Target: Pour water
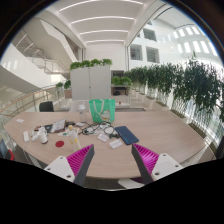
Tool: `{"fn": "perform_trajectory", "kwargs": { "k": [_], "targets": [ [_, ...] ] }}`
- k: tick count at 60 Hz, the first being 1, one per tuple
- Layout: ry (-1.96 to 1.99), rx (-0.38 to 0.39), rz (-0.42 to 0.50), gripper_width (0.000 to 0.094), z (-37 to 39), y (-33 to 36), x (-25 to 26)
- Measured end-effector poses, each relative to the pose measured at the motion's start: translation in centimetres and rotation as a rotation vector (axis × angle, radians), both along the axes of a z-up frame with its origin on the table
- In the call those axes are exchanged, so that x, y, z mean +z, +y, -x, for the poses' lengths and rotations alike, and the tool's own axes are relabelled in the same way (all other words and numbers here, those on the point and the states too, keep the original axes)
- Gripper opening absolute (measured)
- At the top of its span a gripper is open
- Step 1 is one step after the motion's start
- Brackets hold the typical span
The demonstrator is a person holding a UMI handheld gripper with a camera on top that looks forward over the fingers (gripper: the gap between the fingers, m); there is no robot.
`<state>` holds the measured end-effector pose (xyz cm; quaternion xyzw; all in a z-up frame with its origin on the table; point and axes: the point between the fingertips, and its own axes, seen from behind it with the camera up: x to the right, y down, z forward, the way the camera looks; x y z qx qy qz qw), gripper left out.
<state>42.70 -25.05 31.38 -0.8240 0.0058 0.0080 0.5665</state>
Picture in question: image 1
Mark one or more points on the black office chair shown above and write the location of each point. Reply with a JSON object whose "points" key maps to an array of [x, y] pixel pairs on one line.
{"points": [[46, 106]]}

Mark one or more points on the white tall cabinet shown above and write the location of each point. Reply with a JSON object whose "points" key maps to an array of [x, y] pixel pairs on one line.
{"points": [[91, 83]]}

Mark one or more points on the dark blue keyboard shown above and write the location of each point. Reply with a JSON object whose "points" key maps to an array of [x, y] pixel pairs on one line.
{"points": [[127, 136]]}

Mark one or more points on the clear plastic water bottle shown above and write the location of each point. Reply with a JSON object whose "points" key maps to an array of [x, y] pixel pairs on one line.
{"points": [[73, 137]]}

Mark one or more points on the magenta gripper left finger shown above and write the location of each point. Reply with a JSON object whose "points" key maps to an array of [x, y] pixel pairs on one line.
{"points": [[79, 163]]}

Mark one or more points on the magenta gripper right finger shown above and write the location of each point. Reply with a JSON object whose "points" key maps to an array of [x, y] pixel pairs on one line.
{"points": [[146, 160]]}

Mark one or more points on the plants atop cabinet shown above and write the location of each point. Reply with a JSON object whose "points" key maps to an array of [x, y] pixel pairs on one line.
{"points": [[90, 63]]}

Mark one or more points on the clear bottle behind bag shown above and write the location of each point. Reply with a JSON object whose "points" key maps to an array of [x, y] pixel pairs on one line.
{"points": [[82, 112]]}

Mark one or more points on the white bottle with cap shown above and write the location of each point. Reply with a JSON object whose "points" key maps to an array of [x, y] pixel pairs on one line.
{"points": [[42, 135]]}

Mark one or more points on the red round coaster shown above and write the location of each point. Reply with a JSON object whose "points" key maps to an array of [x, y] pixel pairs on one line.
{"points": [[59, 143]]}

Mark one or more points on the green tote bag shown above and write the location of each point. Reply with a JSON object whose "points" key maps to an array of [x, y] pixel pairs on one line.
{"points": [[102, 110]]}

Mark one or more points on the row of green plants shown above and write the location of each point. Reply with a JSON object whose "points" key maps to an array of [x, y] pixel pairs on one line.
{"points": [[194, 81]]}

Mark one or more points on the white paper card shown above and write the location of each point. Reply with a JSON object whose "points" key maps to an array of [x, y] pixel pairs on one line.
{"points": [[115, 144]]}

